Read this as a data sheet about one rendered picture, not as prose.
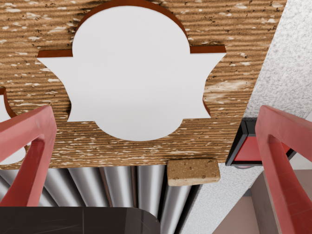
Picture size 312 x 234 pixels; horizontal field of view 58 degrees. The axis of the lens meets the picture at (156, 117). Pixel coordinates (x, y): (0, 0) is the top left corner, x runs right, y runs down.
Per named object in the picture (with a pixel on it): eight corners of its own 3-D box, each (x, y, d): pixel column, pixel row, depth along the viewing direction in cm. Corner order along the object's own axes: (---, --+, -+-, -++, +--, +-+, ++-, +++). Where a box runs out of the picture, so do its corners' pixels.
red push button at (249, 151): (298, 125, 31) (302, 136, 30) (277, 151, 36) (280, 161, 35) (244, 125, 31) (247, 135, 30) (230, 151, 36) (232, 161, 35)
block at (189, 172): (217, 156, 32) (221, 179, 31) (215, 163, 34) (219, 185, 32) (166, 158, 32) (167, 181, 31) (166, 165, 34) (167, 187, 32)
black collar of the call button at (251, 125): (308, 120, 30) (314, 134, 29) (280, 154, 37) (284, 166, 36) (239, 120, 30) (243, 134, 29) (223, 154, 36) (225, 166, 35)
